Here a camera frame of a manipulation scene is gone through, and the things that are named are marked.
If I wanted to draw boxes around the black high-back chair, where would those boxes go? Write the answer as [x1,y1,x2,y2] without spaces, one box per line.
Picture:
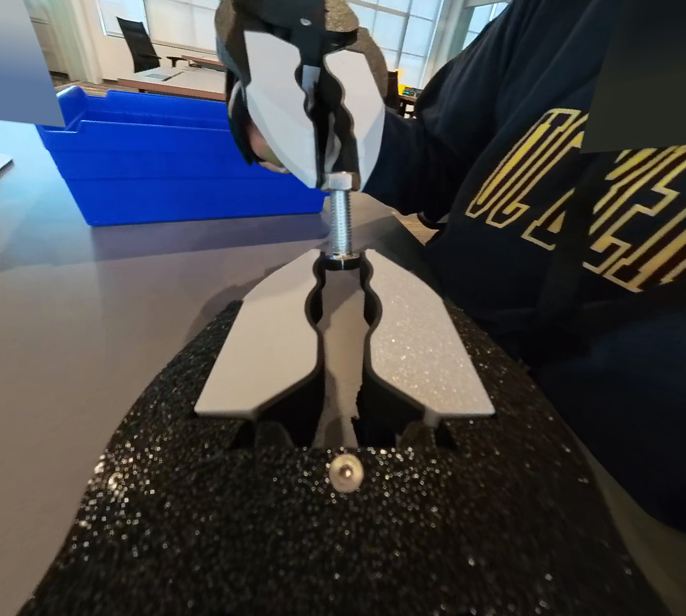
[116,16,163,74]

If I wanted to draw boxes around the metal hex nut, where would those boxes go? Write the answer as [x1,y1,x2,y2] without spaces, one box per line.
[320,251,361,272]

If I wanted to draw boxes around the silver hex bolt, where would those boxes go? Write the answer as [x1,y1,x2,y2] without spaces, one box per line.
[323,171,356,259]

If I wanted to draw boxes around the cluttered equipment desk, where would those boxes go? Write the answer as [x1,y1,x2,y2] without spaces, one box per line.
[387,69,427,120]

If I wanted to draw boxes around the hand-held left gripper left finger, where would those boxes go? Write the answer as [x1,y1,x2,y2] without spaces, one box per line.
[193,249,329,448]

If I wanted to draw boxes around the person's navy printed sweatshirt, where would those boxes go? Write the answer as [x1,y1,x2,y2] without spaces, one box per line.
[418,0,686,534]

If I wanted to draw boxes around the blue plastic bin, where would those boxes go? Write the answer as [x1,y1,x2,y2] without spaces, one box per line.
[36,86,331,227]

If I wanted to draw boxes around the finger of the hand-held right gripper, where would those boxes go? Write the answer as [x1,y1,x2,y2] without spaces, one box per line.
[323,49,387,195]
[243,29,329,192]

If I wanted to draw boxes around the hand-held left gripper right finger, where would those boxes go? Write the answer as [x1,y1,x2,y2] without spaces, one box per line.
[354,249,496,447]

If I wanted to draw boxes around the pale office desk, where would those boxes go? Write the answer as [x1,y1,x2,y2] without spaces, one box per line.
[117,55,228,102]

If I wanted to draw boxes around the person's right hand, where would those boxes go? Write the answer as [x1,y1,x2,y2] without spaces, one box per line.
[248,123,294,175]

